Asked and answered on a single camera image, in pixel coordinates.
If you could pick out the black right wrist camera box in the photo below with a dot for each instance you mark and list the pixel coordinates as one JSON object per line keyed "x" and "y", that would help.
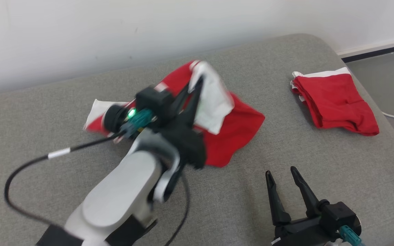
{"x": 337, "y": 215}

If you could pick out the grey fabric sofa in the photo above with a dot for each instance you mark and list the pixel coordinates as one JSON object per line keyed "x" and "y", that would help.
{"x": 286, "y": 153}

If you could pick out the red Bulls jersey shirt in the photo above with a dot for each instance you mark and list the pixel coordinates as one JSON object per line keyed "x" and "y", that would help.
{"x": 238, "y": 126}

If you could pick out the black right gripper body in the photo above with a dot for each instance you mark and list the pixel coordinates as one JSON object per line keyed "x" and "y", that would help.
{"x": 299, "y": 234}

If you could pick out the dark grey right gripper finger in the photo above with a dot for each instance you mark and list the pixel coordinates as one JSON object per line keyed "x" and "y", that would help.
{"x": 308, "y": 198}
{"x": 277, "y": 205}

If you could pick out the red shorts with white stripe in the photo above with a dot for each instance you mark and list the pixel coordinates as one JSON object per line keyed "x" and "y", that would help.
{"x": 337, "y": 102}

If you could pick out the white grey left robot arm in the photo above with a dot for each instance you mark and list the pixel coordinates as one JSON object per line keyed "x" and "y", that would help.
{"x": 121, "y": 191}

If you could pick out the black and white baseboard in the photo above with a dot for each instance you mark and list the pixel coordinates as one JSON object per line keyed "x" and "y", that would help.
{"x": 375, "y": 51}

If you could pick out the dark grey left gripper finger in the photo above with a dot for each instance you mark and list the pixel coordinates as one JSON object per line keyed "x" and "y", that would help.
{"x": 181, "y": 100}
{"x": 193, "y": 106}

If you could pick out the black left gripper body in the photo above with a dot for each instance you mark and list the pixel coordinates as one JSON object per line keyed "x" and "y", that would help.
{"x": 186, "y": 143}

